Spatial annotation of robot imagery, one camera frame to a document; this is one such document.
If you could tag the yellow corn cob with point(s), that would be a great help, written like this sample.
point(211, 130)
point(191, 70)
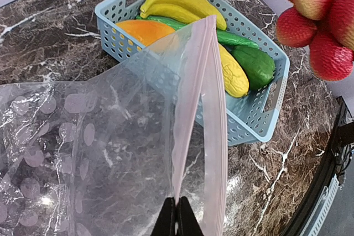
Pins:
point(235, 80)

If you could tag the yellow banana bunch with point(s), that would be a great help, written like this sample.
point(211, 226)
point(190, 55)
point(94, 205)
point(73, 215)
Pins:
point(186, 11)

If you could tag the light blue plastic basket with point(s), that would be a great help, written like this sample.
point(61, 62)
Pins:
point(247, 122)

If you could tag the clear zip top bag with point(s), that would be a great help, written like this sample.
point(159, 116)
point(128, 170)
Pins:
point(99, 157)

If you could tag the black front table rail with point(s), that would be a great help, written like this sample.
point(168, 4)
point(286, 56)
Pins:
point(337, 156)

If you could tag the orange mango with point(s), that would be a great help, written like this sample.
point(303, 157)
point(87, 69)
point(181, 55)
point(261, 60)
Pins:
point(145, 31)

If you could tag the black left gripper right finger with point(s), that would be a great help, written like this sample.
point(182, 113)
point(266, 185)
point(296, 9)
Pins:
point(187, 225)

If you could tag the green cucumber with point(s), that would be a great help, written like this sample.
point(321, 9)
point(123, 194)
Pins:
point(224, 38)

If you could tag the red lychee bunch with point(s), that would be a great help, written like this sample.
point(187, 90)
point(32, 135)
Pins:
point(326, 27)

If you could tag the grey slotted cable duct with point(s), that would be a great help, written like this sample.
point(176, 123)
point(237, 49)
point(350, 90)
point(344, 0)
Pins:
point(319, 218)

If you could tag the green bell pepper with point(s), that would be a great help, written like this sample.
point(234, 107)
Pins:
point(258, 65)

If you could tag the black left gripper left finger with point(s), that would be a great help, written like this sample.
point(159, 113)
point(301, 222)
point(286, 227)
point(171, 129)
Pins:
point(166, 221)

